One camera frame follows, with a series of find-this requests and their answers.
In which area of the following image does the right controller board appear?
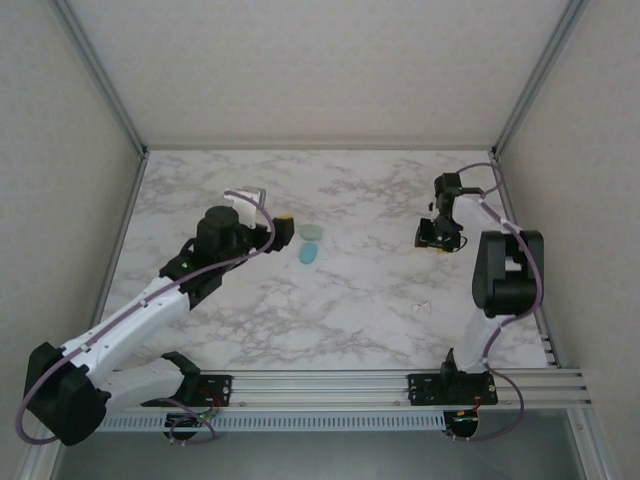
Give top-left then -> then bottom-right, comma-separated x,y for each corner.
442,407 -> 484,444

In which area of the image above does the controller board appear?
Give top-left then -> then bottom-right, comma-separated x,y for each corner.
164,407 -> 221,446
442,407 -> 484,444

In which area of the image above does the left controller board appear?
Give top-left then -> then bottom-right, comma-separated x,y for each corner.
164,407 -> 221,446

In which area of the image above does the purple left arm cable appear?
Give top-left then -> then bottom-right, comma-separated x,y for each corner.
14,197 -> 277,446

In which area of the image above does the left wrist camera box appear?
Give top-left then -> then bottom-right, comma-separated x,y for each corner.
223,185 -> 270,232

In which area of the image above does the aluminium table side rail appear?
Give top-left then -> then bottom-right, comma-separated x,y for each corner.
489,152 -> 561,370
92,151 -> 150,329

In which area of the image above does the aluminium table back rail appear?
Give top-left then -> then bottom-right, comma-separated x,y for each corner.
144,143 -> 496,152

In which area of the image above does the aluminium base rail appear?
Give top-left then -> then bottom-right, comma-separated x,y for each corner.
112,368 -> 595,407

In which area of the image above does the aluminium frame post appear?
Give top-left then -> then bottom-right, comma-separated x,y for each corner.
490,0 -> 596,160
47,0 -> 151,156

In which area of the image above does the grey slotted cable duct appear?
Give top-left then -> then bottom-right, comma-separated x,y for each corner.
99,412 -> 447,432

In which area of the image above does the aluminium frame leg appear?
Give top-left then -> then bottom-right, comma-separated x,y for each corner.
17,434 -> 69,480
569,407 -> 619,480

